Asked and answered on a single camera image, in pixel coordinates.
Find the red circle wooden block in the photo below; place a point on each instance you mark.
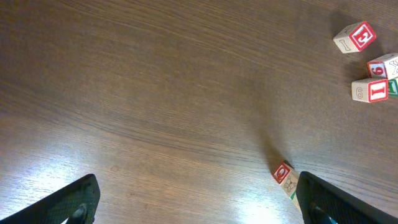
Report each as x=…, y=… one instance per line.
x=282, y=172

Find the red E wooden block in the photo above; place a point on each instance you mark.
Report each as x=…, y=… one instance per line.
x=355, y=37

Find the red 9 wooden block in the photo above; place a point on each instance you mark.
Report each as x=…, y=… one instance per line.
x=383, y=67

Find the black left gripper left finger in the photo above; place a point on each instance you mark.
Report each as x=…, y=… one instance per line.
x=75, y=203

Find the green bordered wooden block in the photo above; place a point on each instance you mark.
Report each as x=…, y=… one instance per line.
x=393, y=87

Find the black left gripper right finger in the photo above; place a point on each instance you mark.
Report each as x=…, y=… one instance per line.
x=322, y=202

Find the green 5 wooden block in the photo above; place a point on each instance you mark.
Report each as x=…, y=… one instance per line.
x=289, y=183

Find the red I wooden block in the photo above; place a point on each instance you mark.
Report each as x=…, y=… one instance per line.
x=370, y=90

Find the red bordered wooden block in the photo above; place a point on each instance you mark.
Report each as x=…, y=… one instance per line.
x=295, y=201

